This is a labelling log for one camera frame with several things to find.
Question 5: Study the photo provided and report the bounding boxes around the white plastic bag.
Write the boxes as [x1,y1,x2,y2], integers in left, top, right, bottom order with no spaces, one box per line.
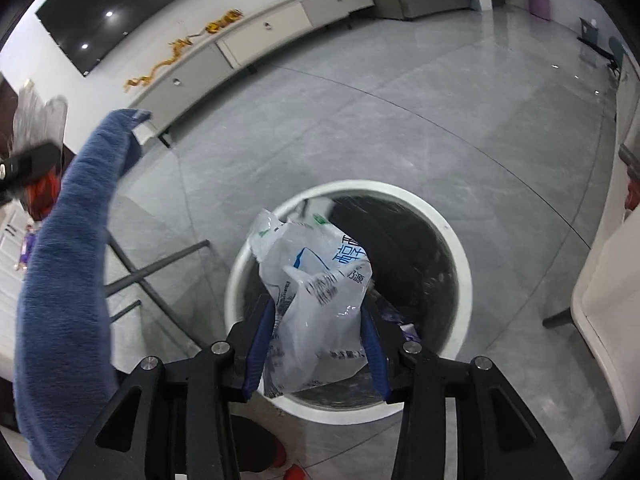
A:
[248,210,372,396]

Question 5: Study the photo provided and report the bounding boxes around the red orange chip bag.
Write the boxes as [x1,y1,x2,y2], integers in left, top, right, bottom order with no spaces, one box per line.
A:
[23,168,61,221]

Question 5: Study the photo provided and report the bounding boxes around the crumpled silver white wrapper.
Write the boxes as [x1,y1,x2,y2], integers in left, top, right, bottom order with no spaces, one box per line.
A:
[10,81,68,155]

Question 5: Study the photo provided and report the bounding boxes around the blue fluffy table cover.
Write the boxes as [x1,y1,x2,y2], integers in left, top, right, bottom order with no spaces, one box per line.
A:
[13,108,151,479]

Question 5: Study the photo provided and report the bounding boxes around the beige chair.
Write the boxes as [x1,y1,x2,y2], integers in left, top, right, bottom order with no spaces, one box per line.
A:
[544,55,639,439]

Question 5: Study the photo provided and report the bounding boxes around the white grey TV cabinet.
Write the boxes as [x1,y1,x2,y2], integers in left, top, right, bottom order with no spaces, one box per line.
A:
[130,0,373,136]

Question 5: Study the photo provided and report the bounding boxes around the golden dragon ornament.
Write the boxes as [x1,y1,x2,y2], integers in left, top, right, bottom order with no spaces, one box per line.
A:
[122,9,244,92]

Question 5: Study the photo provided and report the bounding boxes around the dark green small bin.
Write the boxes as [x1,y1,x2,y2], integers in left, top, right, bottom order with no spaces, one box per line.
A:
[579,18,599,46]

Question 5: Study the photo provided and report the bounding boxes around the purple stool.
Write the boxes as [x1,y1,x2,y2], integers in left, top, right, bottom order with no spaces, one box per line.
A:
[527,0,551,21]

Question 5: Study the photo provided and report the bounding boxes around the black table leg frame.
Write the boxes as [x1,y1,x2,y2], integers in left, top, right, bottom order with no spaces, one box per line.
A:
[104,231,210,349]

